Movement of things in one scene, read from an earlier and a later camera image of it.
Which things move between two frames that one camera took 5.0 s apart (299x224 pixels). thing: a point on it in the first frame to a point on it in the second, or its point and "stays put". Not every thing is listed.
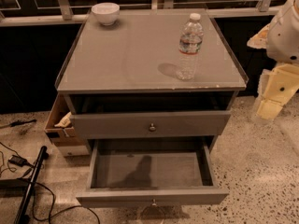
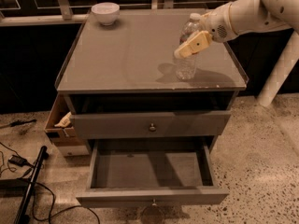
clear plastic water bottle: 191,46 stays put
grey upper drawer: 149,125 stays put
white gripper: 284,36 to 217,24
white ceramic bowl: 106,12 stays put
